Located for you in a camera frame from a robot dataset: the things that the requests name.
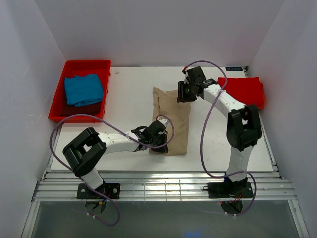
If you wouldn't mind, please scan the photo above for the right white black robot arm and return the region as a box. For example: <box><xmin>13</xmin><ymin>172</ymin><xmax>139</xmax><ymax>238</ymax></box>
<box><xmin>177</xmin><ymin>66</ymin><xmax>262</xmax><ymax>198</ymax></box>

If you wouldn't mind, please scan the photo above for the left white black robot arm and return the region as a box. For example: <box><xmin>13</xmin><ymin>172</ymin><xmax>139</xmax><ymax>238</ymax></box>
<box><xmin>62</xmin><ymin>119</ymin><xmax>169</xmax><ymax>198</ymax></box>

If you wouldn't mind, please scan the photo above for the blue folded t shirt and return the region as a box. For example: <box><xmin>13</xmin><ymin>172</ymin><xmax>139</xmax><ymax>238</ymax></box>
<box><xmin>64</xmin><ymin>74</ymin><xmax>104</xmax><ymax>107</ymax></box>

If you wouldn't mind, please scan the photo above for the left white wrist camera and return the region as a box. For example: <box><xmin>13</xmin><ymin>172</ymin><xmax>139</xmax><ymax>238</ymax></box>
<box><xmin>156</xmin><ymin>118</ymin><xmax>170</xmax><ymax>128</ymax></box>

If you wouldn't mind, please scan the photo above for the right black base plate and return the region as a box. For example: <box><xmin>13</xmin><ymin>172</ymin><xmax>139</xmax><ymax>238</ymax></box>
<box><xmin>202</xmin><ymin>182</ymin><xmax>254</xmax><ymax>198</ymax></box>

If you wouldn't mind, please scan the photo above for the red plastic bin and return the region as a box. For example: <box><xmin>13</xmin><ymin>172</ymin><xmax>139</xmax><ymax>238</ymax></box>
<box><xmin>48</xmin><ymin>59</ymin><xmax>111</xmax><ymax>123</ymax></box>

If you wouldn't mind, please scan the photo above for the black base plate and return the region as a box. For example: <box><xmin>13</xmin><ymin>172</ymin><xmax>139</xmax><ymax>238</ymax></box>
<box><xmin>202</xmin><ymin>182</ymin><xmax>254</xmax><ymax>198</ymax></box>
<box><xmin>76</xmin><ymin>183</ymin><xmax>121</xmax><ymax>199</ymax></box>

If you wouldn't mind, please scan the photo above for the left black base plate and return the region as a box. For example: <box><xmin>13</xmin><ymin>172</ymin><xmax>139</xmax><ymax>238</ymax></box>
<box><xmin>76</xmin><ymin>183</ymin><xmax>121</xmax><ymax>199</ymax></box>

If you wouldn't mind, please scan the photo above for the blue label sticker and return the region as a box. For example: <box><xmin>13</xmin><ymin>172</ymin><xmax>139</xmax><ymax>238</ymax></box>
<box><xmin>225</xmin><ymin>67</ymin><xmax>243</xmax><ymax>71</ymax></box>

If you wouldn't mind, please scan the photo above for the beige t shirt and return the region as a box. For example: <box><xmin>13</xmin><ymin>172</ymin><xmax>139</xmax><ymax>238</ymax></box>
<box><xmin>153</xmin><ymin>87</ymin><xmax>191</xmax><ymax>156</ymax></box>

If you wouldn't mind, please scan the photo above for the red folded t shirt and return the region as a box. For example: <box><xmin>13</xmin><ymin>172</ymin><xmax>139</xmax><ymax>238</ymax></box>
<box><xmin>224</xmin><ymin>77</ymin><xmax>266</xmax><ymax>110</ymax></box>

